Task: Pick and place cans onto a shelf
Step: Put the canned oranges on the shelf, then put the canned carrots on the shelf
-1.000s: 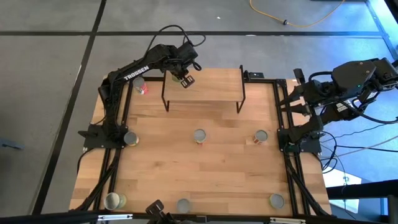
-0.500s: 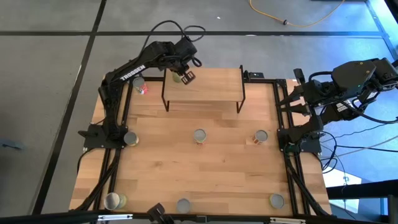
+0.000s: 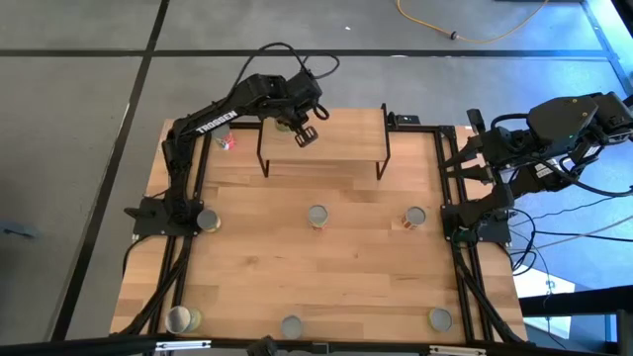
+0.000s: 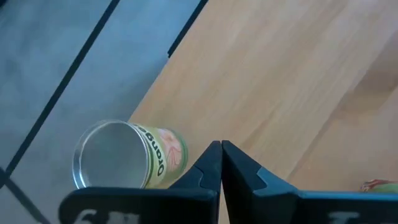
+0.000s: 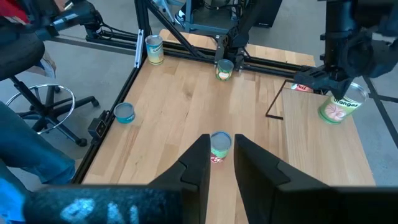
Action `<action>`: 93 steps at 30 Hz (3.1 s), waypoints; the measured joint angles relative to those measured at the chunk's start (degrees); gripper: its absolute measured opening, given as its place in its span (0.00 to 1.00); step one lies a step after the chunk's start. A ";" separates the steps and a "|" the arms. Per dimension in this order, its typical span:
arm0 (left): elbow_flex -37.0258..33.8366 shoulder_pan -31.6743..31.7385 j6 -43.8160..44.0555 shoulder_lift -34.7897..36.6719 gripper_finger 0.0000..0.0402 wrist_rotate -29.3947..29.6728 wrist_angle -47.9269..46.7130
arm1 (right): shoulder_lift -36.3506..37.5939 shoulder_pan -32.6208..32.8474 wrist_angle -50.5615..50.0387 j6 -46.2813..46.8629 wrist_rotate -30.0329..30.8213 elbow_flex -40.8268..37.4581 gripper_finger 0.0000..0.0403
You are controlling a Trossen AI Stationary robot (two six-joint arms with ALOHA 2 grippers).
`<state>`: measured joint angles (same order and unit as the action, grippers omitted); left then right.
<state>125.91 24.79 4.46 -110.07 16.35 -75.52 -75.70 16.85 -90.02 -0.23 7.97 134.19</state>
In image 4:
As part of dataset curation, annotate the green Oranges label can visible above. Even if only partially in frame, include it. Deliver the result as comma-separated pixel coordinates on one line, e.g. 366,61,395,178
72,119,190,190

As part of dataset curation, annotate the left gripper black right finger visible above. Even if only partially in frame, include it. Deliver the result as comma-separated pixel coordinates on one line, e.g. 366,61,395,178
221,139,398,224

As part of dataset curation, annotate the black beam along table edge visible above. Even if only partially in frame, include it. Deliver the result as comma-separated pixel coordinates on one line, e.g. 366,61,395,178
167,0,210,59

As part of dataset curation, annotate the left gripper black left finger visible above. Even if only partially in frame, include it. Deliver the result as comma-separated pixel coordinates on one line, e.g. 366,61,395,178
58,140,223,224

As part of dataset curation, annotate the green can with peaches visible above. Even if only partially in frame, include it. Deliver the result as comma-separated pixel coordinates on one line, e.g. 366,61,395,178
359,179,398,194

